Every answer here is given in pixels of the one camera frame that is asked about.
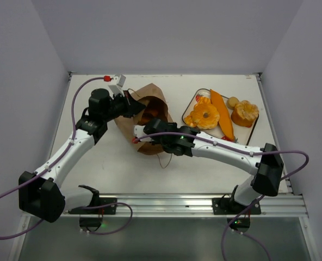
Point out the aluminium mounting rail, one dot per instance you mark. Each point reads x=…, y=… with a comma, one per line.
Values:
x=205, y=205

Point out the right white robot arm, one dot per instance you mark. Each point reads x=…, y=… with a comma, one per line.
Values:
x=264, y=165

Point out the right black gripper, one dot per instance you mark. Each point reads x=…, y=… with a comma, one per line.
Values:
x=150, y=128

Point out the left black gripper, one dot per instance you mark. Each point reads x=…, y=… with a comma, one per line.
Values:
x=132, y=106

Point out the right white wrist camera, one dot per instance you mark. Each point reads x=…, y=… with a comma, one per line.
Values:
x=138, y=133

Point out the strawberry pattern tray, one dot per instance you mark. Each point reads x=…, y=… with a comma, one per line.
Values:
x=242, y=134

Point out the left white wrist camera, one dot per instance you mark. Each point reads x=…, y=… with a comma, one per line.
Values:
x=116, y=84

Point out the flower ring fake bread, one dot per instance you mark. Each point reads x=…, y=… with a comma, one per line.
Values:
x=205, y=116

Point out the round orange fake bread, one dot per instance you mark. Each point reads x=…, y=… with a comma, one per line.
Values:
x=149, y=113

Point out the braided yellow fake bread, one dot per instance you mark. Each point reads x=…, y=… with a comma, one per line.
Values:
x=187, y=119

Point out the small round pale bun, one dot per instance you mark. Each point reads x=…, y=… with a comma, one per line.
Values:
x=231, y=102

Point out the brown paper bag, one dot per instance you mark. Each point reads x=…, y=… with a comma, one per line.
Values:
x=149, y=94

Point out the tall orange fake muffin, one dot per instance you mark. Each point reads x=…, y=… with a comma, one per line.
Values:
x=244, y=114

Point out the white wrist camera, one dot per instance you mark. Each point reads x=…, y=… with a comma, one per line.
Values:
x=116, y=84
x=138, y=133

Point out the long orange fake baguette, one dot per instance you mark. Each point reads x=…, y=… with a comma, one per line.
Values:
x=225, y=121

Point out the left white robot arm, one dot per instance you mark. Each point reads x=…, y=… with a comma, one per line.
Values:
x=39, y=193

